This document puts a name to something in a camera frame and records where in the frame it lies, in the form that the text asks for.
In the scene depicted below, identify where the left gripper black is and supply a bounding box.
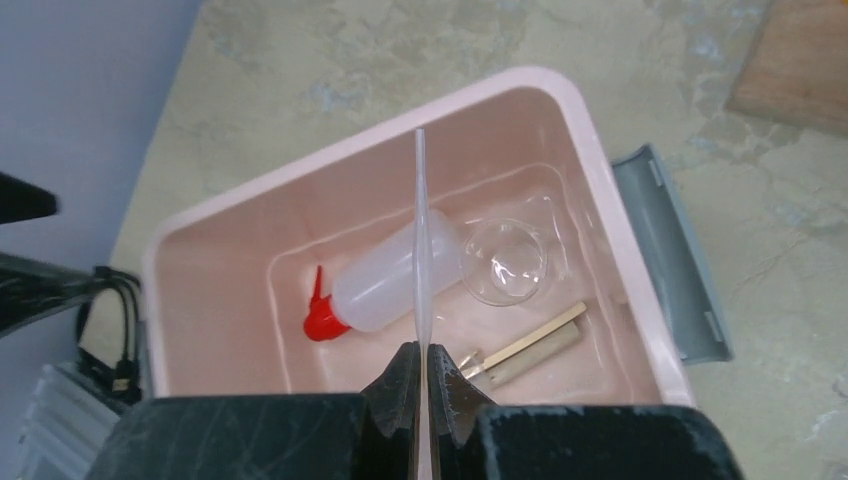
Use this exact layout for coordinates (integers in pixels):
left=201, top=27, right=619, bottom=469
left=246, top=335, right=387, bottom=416
left=0, top=170, right=144, bottom=340

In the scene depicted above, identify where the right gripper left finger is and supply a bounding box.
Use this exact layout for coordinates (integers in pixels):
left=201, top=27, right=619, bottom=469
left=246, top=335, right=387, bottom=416
left=87, top=342, right=421, bottom=479

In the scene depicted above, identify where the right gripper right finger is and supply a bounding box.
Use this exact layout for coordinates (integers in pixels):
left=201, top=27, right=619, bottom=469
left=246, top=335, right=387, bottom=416
left=427, top=344, right=744, bottom=479

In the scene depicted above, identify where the wooden stick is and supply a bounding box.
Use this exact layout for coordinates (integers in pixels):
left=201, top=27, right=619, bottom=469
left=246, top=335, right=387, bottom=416
left=458, top=302, right=587, bottom=388

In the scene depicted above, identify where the white squeeze bottle red cap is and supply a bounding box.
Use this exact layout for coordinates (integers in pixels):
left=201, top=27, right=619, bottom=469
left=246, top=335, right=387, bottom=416
left=303, top=209, right=461, bottom=341

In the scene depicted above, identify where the clear plastic pipette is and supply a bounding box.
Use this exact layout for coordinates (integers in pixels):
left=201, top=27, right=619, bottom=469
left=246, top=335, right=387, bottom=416
left=413, top=128, right=433, bottom=479

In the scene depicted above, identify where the pink plastic bin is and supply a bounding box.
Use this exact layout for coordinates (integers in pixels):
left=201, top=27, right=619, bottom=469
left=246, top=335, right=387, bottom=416
left=143, top=67, right=734, bottom=405

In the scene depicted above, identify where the round wooden dowel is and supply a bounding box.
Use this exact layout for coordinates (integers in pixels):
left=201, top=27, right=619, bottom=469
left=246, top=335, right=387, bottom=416
left=483, top=322, right=582, bottom=388

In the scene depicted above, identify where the wooden board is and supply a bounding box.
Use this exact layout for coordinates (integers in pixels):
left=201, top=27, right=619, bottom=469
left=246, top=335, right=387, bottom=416
left=726, top=0, right=847, bottom=137

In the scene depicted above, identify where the black usb cable bundle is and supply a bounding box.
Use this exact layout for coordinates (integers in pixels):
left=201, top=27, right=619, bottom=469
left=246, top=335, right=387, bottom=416
left=74, top=266, right=144, bottom=405

